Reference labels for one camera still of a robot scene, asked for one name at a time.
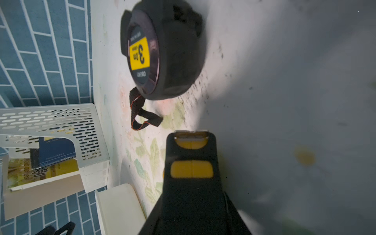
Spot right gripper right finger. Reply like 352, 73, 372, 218
224, 193, 252, 235

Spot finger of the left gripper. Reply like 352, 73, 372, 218
36, 221, 75, 235

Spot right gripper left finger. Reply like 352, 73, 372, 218
138, 196, 164, 235

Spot black yellow tape measure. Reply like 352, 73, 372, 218
159, 131, 227, 235

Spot round black tape measure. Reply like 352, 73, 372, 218
120, 1, 203, 131

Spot white plastic storage box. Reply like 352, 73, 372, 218
95, 184, 146, 235

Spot white yellow book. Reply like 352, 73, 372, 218
6, 159, 80, 191

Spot dark blue book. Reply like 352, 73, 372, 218
30, 137, 76, 169

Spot beige desktop file organizer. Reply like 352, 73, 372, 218
1, 104, 110, 220

